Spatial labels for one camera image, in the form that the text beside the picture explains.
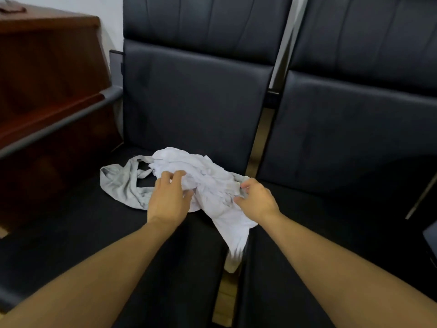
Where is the person's left hand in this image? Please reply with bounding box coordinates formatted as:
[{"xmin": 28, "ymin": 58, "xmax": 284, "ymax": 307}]
[{"xmin": 147, "ymin": 170, "xmax": 193, "ymax": 233}]

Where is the person's right hand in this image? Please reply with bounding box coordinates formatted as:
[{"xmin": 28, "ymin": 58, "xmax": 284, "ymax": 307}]
[{"xmin": 234, "ymin": 177, "xmax": 281, "ymax": 224}]

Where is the grey tank top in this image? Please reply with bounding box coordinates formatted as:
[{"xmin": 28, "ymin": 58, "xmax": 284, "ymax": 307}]
[{"xmin": 100, "ymin": 155, "xmax": 252, "ymax": 210}]

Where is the person's right forearm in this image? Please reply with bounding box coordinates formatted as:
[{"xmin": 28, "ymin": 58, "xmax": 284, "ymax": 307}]
[{"xmin": 263, "ymin": 213, "xmax": 437, "ymax": 328}]

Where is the person's left forearm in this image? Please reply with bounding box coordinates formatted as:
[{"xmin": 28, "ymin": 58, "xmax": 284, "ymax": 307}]
[{"xmin": 0, "ymin": 220, "xmax": 182, "ymax": 328}]

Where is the brown wooden cabinet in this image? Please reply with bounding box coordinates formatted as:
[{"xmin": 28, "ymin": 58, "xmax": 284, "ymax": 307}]
[{"xmin": 0, "ymin": 5, "xmax": 123, "ymax": 233}]

